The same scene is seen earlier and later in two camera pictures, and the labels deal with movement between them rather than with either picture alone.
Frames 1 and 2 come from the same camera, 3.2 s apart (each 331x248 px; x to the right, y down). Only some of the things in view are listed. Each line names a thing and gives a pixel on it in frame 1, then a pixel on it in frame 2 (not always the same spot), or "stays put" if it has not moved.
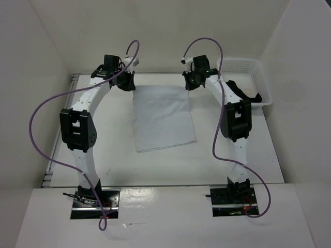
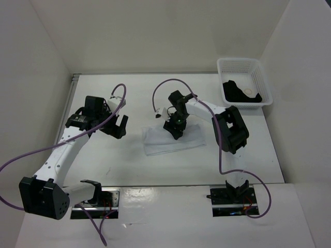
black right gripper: x=189 y=86 to x=170 y=126
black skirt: x=232 y=85 stays put
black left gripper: x=130 y=85 to x=116 y=131
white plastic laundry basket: x=249 y=74 stays put
